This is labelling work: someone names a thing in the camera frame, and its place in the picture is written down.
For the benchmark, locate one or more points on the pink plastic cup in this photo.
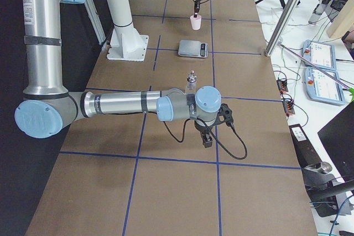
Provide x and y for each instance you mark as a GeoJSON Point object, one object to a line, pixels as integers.
{"type": "Point", "coordinates": [196, 21]}

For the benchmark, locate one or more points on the clear glass sauce bottle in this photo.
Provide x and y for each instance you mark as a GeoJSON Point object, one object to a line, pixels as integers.
{"type": "Point", "coordinates": [191, 82]}

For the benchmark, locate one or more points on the silver digital kitchen scale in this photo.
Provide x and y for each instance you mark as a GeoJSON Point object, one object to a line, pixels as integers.
{"type": "Point", "coordinates": [193, 48]}

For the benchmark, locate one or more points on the white mounting pillar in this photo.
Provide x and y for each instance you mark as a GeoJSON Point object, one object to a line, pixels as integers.
{"type": "Point", "coordinates": [126, 43]}

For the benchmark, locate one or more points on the lower blue teach pendant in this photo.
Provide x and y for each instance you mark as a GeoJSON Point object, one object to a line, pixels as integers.
{"type": "Point", "coordinates": [321, 88]}

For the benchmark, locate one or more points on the blue teach pendant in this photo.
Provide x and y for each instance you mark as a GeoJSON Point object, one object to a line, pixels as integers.
{"type": "Point", "coordinates": [320, 54]}
{"type": "Point", "coordinates": [321, 88]}

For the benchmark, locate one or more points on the upper blue teach pendant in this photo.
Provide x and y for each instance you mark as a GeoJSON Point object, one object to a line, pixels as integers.
{"type": "Point", "coordinates": [320, 54]}

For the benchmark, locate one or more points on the metal rod green tip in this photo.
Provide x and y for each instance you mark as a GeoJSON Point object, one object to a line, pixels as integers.
{"type": "Point", "coordinates": [319, 69]}

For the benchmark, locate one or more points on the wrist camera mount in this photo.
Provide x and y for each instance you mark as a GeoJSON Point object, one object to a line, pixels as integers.
{"type": "Point", "coordinates": [224, 115]}

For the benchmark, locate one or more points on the aluminium frame post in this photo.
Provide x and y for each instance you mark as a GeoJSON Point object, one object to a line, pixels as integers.
{"type": "Point", "coordinates": [287, 12]}

